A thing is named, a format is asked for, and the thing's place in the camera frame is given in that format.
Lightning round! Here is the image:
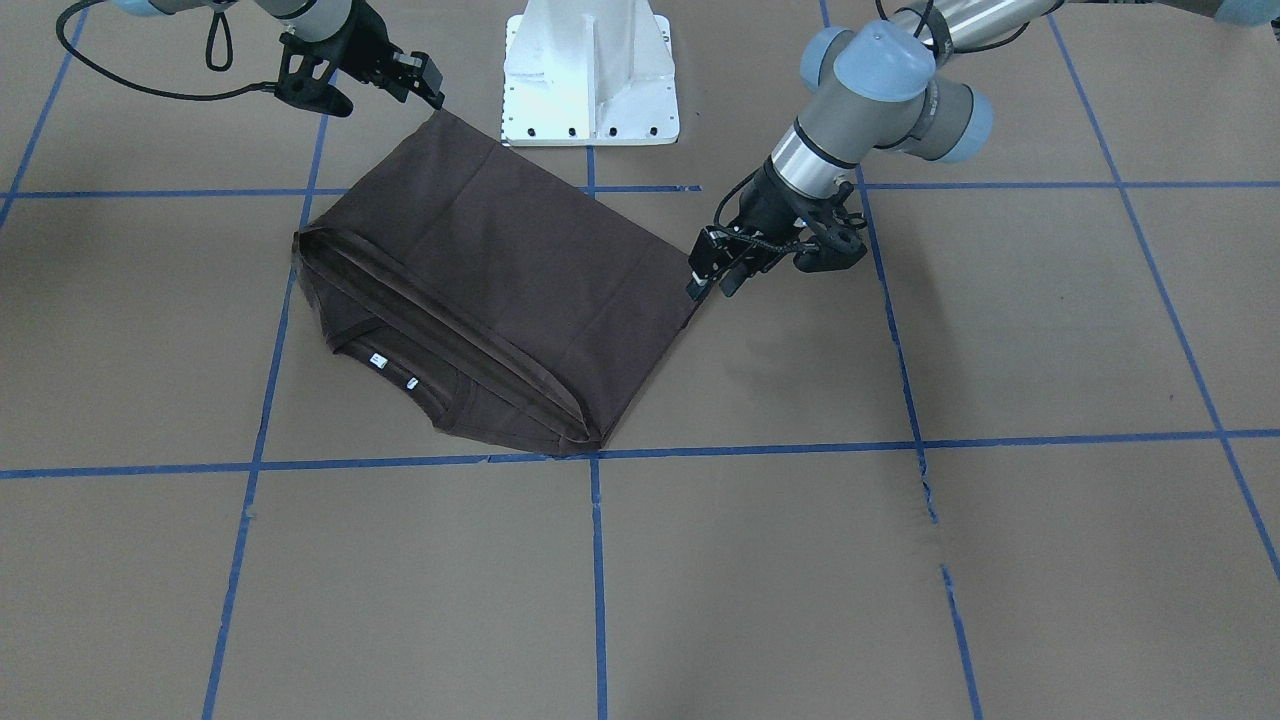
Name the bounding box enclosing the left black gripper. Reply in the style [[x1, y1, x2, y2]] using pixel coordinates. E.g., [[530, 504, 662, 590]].
[[686, 165, 851, 301]]

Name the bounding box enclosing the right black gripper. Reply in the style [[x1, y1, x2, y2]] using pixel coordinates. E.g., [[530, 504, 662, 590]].
[[300, 1, 445, 110]]

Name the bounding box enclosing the brown t-shirt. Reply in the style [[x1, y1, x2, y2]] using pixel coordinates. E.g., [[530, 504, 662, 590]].
[[292, 110, 698, 457]]

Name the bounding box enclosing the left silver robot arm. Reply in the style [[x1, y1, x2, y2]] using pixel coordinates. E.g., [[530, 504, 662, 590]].
[[686, 1, 1059, 301]]

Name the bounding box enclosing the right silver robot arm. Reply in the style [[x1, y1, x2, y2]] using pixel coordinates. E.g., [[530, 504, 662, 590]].
[[79, 1, 445, 117]]

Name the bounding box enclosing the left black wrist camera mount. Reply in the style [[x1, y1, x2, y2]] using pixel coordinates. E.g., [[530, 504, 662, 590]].
[[792, 206, 869, 273]]

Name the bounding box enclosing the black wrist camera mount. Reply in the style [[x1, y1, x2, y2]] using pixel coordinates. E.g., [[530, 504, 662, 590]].
[[792, 206, 869, 273], [271, 32, 355, 118]]

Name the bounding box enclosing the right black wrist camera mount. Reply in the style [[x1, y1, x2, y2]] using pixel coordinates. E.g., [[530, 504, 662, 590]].
[[271, 32, 355, 118]]

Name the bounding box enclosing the white camera post base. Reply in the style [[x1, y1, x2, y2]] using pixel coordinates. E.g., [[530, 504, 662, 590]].
[[500, 1, 681, 147]]

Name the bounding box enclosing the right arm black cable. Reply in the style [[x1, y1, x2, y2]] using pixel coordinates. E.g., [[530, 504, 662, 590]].
[[55, 0, 301, 102]]

